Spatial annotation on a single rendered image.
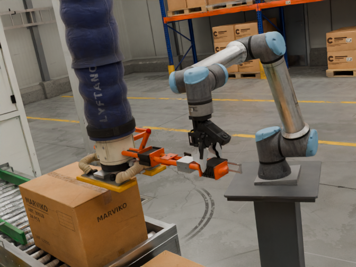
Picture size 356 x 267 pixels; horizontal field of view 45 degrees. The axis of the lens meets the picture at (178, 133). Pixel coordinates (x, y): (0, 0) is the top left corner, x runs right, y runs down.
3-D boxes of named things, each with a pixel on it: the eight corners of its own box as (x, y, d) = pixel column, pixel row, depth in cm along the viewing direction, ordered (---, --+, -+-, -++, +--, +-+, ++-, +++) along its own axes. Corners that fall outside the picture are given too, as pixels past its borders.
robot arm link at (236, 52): (234, 37, 222) (162, 72, 170) (256, 33, 214) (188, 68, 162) (239, 59, 225) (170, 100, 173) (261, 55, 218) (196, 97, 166)
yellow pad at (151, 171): (107, 166, 221) (105, 157, 219) (122, 159, 228) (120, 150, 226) (151, 176, 197) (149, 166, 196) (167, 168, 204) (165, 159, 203)
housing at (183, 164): (176, 171, 171) (175, 160, 170) (188, 165, 176) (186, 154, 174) (189, 174, 166) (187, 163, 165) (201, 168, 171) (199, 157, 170)
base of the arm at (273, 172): (259, 170, 262) (256, 154, 260) (291, 166, 257) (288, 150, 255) (257, 181, 244) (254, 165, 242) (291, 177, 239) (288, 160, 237)
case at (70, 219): (35, 246, 259) (18, 185, 248) (89, 217, 285) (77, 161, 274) (90, 278, 216) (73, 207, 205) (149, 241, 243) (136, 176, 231)
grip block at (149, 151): (138, 165, 186) (135, 152, 184) (154, 157, 192) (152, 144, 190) (151, 168, 180) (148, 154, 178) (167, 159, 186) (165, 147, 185)
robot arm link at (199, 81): (213, 64, 154) (199, 70, 146) (217, 98, 158) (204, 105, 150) (191, 66, 160) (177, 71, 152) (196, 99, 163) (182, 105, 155)
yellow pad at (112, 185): (76, 180, 208) (74, 170, 207) (92, 172, 215) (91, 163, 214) (119, 193, 185) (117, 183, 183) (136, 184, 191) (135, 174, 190)
